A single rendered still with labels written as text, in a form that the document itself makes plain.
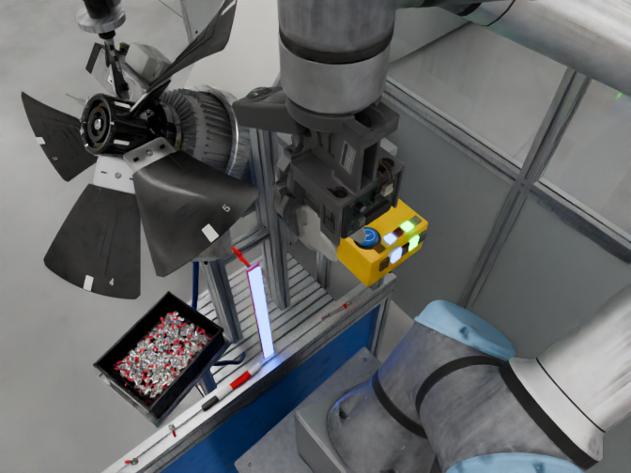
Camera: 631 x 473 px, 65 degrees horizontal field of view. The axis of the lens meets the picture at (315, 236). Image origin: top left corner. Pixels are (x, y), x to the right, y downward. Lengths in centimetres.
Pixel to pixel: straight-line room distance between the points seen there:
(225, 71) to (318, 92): 90
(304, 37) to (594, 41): 29
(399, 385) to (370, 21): 44
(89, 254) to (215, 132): 37
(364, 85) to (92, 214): 86
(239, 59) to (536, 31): 82
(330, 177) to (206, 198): 53
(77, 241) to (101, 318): 114
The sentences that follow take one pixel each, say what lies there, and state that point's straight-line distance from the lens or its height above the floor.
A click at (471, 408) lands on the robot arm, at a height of 136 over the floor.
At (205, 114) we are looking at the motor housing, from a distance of 112.
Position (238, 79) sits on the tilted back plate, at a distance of 120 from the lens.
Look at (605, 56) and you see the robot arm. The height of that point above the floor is 160.
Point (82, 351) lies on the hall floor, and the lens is 224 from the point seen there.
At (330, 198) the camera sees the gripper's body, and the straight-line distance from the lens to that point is 38.
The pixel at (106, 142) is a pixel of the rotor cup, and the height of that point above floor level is 122.
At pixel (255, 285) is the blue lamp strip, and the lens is 84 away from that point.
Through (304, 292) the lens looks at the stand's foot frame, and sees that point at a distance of 207.
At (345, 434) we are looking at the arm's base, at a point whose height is 120.
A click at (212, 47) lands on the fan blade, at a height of 141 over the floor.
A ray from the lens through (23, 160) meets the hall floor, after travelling 309.
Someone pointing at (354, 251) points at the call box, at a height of 106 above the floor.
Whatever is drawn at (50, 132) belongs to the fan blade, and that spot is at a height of 109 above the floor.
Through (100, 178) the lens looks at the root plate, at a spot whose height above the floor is 111.
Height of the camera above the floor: 185
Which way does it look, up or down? 52 degrees down
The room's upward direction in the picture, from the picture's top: straight up
